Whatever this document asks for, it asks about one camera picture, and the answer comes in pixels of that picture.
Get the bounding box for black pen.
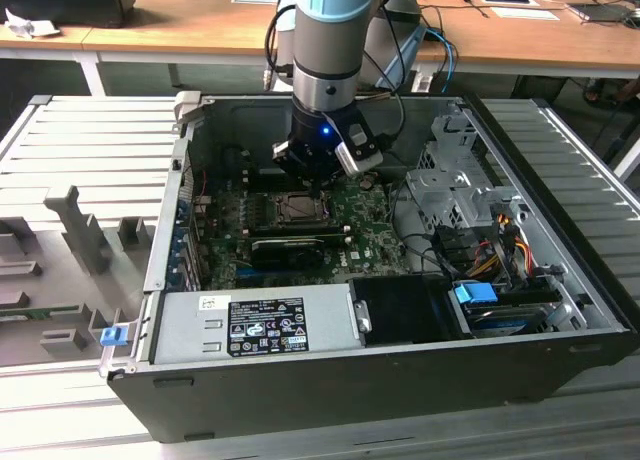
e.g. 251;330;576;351
459;0;490;19

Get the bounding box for grey parts rack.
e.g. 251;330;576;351
0;183;164;369

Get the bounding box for blue cable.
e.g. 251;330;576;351
423;26;460;95

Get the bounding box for silver power supply with label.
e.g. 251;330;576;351
152;283;364;365

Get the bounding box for blue plastic case latch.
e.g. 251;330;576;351
100;325;126;349

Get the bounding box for white paper sheet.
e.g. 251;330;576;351
491;6;565;22

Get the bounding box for RAM slot black clips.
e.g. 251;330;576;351
253;221;347;229

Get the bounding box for black grey PC case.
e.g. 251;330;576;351
99;92;640;444

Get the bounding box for yellow orange wire bundle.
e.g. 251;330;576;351
469;218;532;277

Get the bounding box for black notebook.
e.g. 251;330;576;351
566;1;635;25

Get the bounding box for RAM slot white clips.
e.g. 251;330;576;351
252;226;351;234

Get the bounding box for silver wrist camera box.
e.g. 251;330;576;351
334;121;386;177

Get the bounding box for black box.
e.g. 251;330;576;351
0;0;137;29

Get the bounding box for crumpled white paper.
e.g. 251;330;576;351
3;7;62;40

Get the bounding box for CPU socket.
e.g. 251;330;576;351
268;189;334;225

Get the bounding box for metal socket cover frame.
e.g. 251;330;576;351
273;193;331;223

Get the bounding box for green motherboard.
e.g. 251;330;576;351
192;172;431;291

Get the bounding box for hard disk in blue carrier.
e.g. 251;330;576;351
452;282;551;339

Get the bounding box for green RAM stick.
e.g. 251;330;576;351
252;231;352;245
0;304;82;320

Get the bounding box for silver metal drive cage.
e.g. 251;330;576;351
404;113;532;242

